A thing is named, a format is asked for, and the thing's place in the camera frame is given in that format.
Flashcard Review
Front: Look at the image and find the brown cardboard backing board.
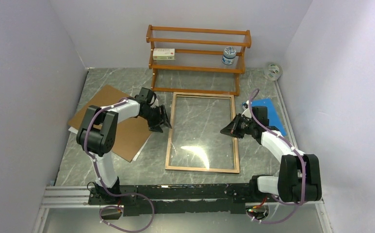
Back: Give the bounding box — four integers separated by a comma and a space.
67, 84, 152, 163

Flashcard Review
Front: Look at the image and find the blue clipboard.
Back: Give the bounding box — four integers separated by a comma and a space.
251, 98, 287, 136

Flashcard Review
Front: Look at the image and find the white red small box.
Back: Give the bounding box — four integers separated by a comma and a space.
152, 48, 176, 61

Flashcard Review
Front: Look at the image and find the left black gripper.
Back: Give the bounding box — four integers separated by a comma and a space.
141, 105, 172, 133

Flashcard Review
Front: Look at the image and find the white photo paper sheet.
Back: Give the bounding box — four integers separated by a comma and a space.
68, 127, 150, 161

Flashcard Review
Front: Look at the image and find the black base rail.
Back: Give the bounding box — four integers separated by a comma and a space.
88, 183, 271, 216

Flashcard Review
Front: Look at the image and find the orange wooden shelf rack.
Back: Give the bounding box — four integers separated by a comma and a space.
146, 25, 252, 96

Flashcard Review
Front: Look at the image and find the clear tape roll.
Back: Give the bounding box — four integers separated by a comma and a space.
263, 63, 283, 81

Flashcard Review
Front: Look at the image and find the picture frame black and gold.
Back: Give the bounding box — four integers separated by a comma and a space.
164, 92, 241, 175

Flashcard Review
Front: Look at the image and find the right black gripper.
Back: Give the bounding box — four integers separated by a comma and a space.
221, 113, 256, 139

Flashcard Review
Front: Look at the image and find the blue white ceramic jar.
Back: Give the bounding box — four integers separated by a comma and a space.
222, 46, 237, 65

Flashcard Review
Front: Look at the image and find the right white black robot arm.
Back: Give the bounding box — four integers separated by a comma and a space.
220, 106, 322, 204

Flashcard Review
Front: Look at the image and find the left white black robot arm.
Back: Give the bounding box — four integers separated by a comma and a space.
76, 87, 172, 204

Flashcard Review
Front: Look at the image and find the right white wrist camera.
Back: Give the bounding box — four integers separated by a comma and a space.
242, 100, 252, 118

